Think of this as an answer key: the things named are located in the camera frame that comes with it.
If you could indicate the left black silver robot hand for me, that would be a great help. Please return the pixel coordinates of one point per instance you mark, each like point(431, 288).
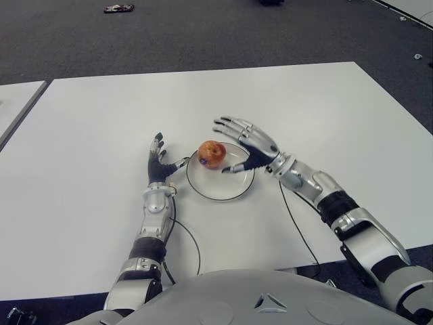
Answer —
point(157, 171)

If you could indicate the dark colourful flat packet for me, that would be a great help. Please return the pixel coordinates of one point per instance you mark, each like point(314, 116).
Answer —
point(119, 8)

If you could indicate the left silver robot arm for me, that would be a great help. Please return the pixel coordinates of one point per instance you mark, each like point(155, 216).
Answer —
point(154, 203)

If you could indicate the white plate with black rim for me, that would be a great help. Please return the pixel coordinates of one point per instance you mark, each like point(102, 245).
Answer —
point(220, 186)

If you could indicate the neighbouring white table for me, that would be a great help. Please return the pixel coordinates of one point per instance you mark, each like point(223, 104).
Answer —
point(17, 101)

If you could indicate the black device on floor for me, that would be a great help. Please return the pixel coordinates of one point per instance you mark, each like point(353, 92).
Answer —
point(20, 316)

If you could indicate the small metal bracket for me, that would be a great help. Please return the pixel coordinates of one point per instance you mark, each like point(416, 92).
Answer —
point(330, 283)

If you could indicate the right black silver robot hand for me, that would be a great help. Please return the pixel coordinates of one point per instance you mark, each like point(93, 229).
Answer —
point(262, 145)

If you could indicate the grey robot torso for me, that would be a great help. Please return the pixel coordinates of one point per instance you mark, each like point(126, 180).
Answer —
point(236, 294)

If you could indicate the white table with black edge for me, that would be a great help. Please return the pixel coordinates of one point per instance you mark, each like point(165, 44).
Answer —
point(412, 8)

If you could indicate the red yellow apple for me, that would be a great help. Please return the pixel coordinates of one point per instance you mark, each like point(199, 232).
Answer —
point(213, 152)

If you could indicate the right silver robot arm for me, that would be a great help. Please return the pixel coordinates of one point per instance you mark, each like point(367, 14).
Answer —
point(365, 237)

